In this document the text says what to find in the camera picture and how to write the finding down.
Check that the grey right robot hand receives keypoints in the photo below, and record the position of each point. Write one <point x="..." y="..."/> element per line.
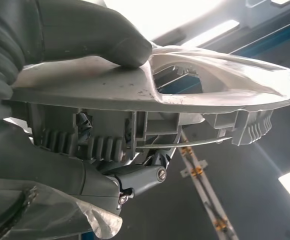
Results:
<point x="35" y="185"/>

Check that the metal ceiling rail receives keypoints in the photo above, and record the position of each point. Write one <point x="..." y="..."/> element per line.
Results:
<point x="211" y="198"/>

